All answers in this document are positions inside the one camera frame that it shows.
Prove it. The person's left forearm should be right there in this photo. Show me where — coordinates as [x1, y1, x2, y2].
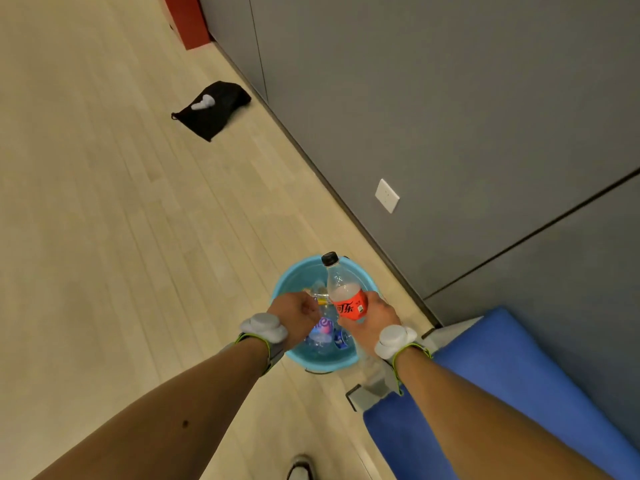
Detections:
[32, 337, 271, 480]

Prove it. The red board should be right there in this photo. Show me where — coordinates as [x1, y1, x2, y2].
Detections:
[162, 0, 212, 51]

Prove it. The pink blue label bottle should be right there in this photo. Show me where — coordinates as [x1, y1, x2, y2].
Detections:
[305, 304, 337, 355]

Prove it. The blue padded bench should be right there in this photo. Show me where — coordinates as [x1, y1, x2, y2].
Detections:
[345, 307, 640, 480]

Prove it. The person's right hand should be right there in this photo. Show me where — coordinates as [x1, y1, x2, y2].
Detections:
[337, 290, 403, 357]

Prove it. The white left wrist tracker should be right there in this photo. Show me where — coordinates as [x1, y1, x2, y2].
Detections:
[219, 313, 289, 377]

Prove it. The person's left hand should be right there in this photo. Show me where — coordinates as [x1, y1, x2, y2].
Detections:
[266, 292, 322, 351]

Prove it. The person's left shoe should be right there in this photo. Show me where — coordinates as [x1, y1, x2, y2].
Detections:
[287, 454, 316, 480]

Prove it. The person's right forearm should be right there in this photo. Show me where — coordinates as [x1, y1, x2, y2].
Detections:
[395, 347, 613, 480]

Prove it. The black cloth bag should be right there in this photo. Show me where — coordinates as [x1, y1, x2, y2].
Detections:
[171, 80, 253, 143]

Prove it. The white right wrist tracker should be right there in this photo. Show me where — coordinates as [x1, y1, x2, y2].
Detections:
[373, 324, 432, 397]

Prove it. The white wall socket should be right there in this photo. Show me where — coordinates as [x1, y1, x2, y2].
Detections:
[375, 178, 401, 215]

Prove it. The blue plastic bucket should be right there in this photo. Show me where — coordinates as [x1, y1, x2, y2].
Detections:
[271, 255, 379, 374]

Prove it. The red label clear bottle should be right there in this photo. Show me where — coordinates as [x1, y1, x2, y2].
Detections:
[321, 251, 369, 321]

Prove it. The yellow orange drink bottle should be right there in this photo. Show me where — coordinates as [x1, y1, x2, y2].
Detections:
[305, 280, 331, 307]

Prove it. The white wrist tracker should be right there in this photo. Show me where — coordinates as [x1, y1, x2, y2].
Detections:
[219, 313, 289, 377]
[373, 324, 432, 397]

